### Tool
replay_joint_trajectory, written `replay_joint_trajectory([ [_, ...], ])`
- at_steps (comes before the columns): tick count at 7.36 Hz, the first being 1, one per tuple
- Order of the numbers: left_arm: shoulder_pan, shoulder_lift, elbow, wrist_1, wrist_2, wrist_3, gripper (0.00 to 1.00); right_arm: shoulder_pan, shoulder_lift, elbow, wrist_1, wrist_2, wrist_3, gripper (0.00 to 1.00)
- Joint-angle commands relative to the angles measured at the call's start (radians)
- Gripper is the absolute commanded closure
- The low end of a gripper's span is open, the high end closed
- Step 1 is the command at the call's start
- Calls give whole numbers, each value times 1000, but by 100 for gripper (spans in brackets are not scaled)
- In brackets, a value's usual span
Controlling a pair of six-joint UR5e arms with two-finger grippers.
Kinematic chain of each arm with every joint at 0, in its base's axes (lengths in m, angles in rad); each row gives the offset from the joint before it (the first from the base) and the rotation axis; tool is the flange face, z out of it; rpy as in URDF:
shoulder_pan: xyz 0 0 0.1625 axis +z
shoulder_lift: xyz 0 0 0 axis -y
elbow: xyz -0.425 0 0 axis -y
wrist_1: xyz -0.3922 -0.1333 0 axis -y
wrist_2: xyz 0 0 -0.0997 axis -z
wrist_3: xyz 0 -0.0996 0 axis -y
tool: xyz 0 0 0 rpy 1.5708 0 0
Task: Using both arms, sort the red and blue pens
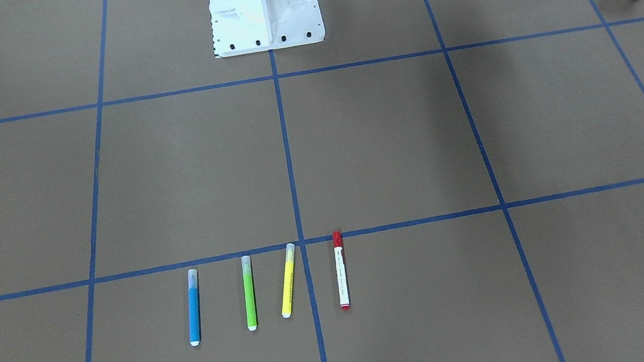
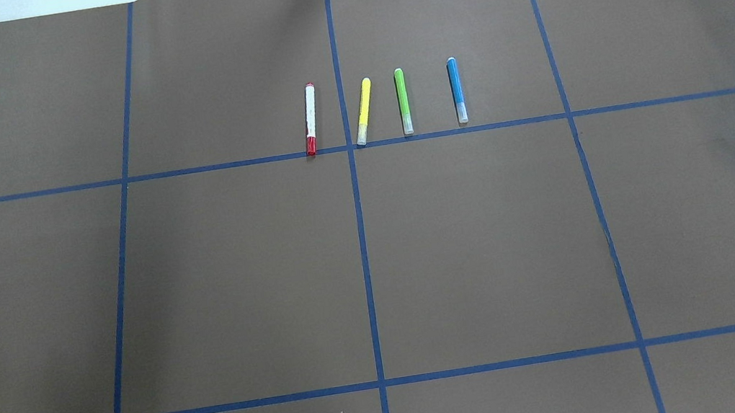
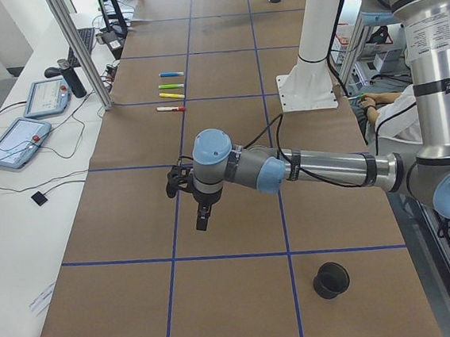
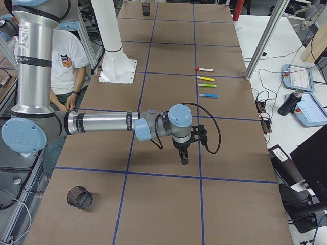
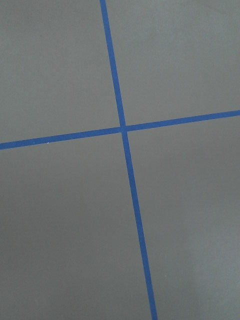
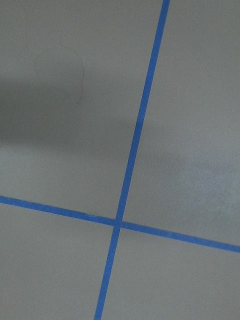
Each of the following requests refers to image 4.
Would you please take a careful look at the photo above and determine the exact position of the near teach pendant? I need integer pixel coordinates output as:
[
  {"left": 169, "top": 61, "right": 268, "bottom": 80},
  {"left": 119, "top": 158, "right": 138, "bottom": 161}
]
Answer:
[{"left": 292, "top": 92, "right": 326, "bottom": 127}]

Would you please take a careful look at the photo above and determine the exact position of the red capped white marker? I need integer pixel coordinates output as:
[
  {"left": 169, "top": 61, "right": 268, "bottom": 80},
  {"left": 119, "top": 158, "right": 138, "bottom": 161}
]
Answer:
[{"left": 195, "top": 67, "right": 214, "bottom": 72}]

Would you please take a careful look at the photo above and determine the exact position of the near black mesh cup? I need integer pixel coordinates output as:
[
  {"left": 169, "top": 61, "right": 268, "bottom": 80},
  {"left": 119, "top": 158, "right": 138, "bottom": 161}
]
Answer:
[{"left": 67, "top": 186, "right": 93, "bottom": 210}]

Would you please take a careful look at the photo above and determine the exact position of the aluminium frame post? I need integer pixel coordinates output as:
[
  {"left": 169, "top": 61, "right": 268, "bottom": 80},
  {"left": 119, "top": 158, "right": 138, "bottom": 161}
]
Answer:
[{"left": 244, "top": 0, "right": 289, "bottom": 80}]

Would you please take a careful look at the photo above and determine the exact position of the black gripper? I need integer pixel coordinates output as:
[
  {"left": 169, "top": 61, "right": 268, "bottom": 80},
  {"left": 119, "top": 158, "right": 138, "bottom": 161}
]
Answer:
[{"left": 173, "top": 140, "right": 191, "bottom": 165}]

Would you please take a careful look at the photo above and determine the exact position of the black mesh cup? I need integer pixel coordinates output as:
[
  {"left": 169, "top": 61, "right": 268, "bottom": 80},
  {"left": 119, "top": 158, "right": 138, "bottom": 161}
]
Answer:
[
  {"left": 141, "top": 2, "right": 150, "bottom": 16},
  {"left": 67, "top": 186, "right": 93, "bottom": 210}
]

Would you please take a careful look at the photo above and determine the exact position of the yellow highlighter marker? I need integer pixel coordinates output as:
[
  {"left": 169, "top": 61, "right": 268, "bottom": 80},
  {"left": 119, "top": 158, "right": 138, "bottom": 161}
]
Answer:
[{"left": 196, "top": 76, "right": 215, "bottom": 82}]

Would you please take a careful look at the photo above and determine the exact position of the seated person white shirt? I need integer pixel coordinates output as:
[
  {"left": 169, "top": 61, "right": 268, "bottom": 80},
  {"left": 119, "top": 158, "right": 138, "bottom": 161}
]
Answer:
[{"left": 2, "top": 12, "right": 89, "bottom": 177}]

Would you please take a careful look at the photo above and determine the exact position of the black orange usb hub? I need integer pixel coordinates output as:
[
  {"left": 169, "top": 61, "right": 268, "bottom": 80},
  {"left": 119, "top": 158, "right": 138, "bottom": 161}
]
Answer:
[{"left": 255, "top": 100, "right": 272, "bottom": 134}]

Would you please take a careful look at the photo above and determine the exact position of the white pedestal column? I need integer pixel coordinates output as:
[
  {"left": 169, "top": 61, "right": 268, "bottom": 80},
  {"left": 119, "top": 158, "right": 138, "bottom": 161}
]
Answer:
[{"left": 91, "top": 0, "right": 137, "bottom": 84}]

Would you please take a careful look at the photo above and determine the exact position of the teach pendant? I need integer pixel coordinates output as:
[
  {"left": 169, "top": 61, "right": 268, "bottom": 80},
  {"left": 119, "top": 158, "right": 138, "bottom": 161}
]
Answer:
[
  {"left": 292, "top": 92, "right": 326, "bottom": 127},
  {"left": 282, "top": 64, "right": 315, "bottom": 92}
]

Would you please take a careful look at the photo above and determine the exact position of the green highlighter marker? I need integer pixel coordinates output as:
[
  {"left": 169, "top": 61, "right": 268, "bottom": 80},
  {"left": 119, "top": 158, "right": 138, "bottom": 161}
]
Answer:
[{"left": 198, "top": 84, "right": 217, "bottom": 88}]

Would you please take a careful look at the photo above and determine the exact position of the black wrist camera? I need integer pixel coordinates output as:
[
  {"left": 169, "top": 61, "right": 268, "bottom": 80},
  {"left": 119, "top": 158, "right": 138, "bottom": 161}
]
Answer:
[{"left": 190, "top": 124, "right": 208, "bottom": 148}]

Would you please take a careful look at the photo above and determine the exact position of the far black mesh cup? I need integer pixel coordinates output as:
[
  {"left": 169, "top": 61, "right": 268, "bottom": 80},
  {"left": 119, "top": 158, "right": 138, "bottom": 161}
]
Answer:
[{"left": 141, "top": 2, "right": 150, "bottom": 16}]

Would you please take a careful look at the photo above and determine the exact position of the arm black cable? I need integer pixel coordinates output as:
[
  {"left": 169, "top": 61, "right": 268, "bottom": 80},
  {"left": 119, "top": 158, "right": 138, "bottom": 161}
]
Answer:
[{"left": 150, "top": 102, "right": 221, "bottom": 155}]

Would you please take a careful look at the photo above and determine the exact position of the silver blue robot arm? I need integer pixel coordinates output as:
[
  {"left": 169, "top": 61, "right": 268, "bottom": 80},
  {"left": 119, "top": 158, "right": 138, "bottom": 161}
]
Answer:
[{"left": 1, "top": 1, "right": 192, "bottom": 164}]

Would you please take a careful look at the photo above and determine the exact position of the blue highlighter marker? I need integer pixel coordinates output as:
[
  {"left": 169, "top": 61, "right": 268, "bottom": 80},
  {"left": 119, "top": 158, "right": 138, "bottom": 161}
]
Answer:
[{"left": 199, "top": 93, "right": 219, "bottom": 98}]

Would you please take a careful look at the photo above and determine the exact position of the black monitor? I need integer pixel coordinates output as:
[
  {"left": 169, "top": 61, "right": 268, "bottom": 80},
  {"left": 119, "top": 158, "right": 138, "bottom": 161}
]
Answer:
[{"left": 290, "top": 126, "right": 326, "bottom": 202}]

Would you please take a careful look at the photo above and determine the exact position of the black water bottle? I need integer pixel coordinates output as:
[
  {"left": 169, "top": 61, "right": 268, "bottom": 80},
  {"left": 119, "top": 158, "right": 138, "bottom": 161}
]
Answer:
[{"left": 278, "top": 89, "right": 304, "bottom": 116}]

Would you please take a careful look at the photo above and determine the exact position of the red fire extinguisher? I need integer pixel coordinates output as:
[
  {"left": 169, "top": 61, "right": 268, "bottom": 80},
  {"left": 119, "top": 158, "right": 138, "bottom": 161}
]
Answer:
[{"left": 232, "top": 0, "right": 245, "bottom": 22}]

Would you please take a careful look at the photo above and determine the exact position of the far teach pendant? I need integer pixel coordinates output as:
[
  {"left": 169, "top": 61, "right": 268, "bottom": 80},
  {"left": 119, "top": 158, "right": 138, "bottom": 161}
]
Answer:
[{"left": 282, "top": 64, "right": 315, "bottom": 92}]

